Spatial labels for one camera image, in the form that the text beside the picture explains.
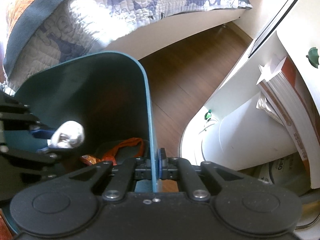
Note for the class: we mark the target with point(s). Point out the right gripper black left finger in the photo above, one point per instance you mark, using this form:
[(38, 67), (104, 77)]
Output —
[(113, 182)]

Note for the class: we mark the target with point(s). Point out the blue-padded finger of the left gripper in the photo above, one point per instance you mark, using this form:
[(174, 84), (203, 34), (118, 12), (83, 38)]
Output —
[(41, 133)]

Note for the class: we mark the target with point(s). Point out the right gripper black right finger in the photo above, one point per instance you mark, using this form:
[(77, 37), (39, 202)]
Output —
[(199, 183)]

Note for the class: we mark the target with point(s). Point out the silver foil ball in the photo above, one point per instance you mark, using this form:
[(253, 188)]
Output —
[(70, 134)]

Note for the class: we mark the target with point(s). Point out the teal plastic trash bin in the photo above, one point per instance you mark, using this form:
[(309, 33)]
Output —
[(108, 94)]

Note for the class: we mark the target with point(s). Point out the orange net bag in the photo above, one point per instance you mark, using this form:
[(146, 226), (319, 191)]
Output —
[(117, 151)]

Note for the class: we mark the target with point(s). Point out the white cylindrical container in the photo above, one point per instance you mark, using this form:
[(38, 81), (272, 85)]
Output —
[(245, 138)]

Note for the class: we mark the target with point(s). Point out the small green clip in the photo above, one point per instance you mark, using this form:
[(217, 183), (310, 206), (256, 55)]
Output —
[(208, 114)]

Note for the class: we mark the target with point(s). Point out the quilted blue white bedspread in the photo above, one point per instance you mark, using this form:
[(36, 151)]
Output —
[(50, 32)]

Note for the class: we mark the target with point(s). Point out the stack of books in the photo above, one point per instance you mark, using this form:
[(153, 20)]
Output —
[(296, 101)]

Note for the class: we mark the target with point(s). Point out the green knob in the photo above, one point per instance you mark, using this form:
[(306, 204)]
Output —
[(313, 57)]

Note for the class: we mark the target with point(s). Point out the white shelf unit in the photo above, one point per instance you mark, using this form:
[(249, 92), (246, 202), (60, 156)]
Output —
[(291, 34)]

